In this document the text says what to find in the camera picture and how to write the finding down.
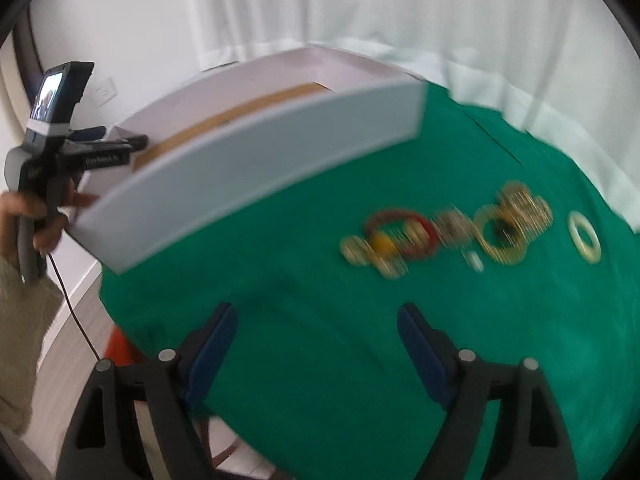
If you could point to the red object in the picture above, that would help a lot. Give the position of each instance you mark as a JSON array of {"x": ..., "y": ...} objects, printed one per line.
[{"x": 119, "y": 347}]

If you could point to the white curtain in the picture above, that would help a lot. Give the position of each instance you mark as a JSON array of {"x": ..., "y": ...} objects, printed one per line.
[{"x": 350, "y": 0}]

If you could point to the white cardboard box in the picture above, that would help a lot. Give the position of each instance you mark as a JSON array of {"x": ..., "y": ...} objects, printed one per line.
[{"x": 250, "y": 160}]

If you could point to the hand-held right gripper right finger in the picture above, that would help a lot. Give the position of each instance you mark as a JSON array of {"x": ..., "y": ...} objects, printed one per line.
[{"x": 425, "y": 355}]

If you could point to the red bangle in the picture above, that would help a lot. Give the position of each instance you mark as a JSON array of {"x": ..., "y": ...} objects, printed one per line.
[{"x": 425, "y": 227}]

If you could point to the green table cloth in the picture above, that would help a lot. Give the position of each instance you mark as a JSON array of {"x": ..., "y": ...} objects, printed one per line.
[{"x": 300, "y": 270}]

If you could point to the white bangle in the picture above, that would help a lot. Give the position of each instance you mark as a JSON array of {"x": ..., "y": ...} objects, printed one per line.
[{"x": 574, "y": 240}]

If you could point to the person's left hand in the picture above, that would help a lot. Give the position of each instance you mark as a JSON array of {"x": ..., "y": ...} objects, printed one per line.
[{"x": 10, "y": 220}]

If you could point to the dark curved frame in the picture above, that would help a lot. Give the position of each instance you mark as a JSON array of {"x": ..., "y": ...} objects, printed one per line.
[{"x": 29, "y": 45}]

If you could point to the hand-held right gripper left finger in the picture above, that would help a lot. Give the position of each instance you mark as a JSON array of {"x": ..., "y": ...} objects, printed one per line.
[{"x": 210, "y": 355}]

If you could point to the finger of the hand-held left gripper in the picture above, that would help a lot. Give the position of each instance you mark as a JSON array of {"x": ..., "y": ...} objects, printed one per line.
[
  {"x": 89, "y": 134},
  {"x": 129, "y": 142}
]

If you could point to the person's left forearm beige sleeve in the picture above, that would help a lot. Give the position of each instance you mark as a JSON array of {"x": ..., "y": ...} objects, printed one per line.
[{"x": 22, "y": 340}]

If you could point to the white wall socket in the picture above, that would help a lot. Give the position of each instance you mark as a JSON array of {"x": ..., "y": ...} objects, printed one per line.
[{"x": 106, "y": 91}]

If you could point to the gold bangle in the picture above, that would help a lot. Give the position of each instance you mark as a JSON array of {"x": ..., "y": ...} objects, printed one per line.
[{"x": 482, "y": 240}]

